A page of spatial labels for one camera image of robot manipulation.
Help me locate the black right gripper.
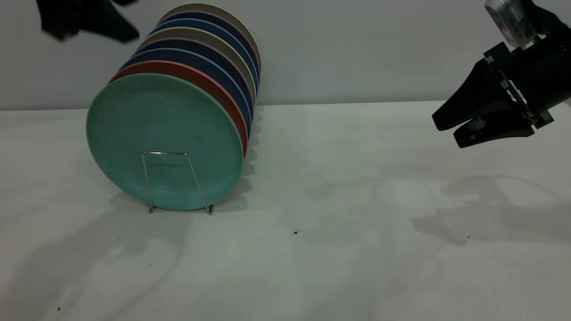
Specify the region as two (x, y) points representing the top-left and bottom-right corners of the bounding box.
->
(432, 29), (571, 148)

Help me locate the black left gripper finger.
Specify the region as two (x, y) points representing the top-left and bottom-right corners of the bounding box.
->
(36, 0), (81, 41)
(80, 0), (140, 43)

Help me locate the green round plate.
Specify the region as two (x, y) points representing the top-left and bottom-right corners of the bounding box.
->
(86, 73), (244, 211)

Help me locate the coral pink round plate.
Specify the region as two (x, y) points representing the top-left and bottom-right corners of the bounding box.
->
(108, 61), (248, 157)

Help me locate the navy plate with blue rim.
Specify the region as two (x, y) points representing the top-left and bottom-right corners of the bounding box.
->
(120, 48), (253, 136)

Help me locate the beige round plate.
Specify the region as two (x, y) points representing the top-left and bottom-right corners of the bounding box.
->
(157, 4), (262, 74)
(136, 27), (258, 106)

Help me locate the dark purple round plate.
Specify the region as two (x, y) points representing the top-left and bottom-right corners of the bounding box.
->
(157, 11), (261, 77)
(135, 38), (256, 113)

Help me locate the teal blue round plate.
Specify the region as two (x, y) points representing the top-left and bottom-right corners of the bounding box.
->
(149, 18), (260, 92)

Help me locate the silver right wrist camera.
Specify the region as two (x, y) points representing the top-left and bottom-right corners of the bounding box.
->
(484, 0), (538, 49)

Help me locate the metal wire plate rack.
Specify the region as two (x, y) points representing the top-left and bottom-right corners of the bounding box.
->
(142, 152), (215, 216)

